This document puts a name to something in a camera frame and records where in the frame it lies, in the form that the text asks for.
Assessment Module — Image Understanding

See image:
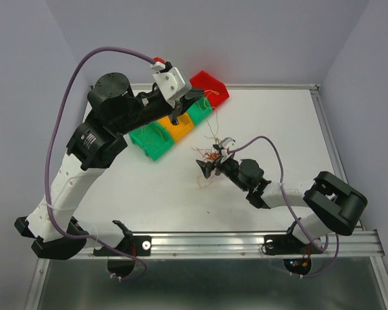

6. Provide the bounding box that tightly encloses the orange wire bundle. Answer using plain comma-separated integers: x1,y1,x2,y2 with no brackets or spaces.
190,88,233,190

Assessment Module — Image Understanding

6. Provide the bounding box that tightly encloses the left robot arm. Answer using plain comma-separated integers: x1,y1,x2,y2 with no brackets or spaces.
15,68,204,260

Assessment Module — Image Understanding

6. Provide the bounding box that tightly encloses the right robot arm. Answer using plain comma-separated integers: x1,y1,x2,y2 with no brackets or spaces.
196,156,368,255

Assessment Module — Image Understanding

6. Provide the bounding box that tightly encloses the green plastic bin near red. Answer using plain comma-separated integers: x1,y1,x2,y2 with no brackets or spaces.
187,98,213,126

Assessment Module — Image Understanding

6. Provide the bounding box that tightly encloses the green plastic bin front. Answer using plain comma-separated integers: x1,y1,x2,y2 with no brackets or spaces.
129,121,175,161

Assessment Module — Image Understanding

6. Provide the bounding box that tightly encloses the yellow plastic bin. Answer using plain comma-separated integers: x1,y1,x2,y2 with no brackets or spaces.
158,113,195,143

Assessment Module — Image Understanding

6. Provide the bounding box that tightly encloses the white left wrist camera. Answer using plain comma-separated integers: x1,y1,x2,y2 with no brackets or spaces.
150,61,192,108

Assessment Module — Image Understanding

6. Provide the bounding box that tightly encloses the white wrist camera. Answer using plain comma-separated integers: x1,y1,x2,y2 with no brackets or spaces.
150,61,192,108
218,137,235,163

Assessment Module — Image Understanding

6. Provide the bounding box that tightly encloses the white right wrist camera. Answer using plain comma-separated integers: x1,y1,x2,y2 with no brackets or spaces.
218,137,235,163

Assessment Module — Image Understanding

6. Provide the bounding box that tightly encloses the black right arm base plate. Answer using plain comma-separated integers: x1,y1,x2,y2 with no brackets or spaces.
261,234,321,256

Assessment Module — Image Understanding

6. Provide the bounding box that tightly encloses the aluminium back rail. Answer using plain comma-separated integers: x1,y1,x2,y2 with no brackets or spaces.
131,83,321,91

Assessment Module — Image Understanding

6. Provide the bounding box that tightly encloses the aluminium rail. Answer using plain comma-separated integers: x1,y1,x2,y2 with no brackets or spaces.
131,83,321,91
310,85,365,230
38,229,385,259

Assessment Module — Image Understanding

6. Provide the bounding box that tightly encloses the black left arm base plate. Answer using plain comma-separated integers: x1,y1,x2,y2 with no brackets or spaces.
93,235,152,257

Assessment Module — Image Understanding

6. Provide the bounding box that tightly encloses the aluminium right side rail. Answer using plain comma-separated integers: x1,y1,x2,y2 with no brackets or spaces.
310,85,365,230

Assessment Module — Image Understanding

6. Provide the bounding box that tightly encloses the aluminium front rail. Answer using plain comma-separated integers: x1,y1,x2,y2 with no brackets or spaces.
38,229,385,259

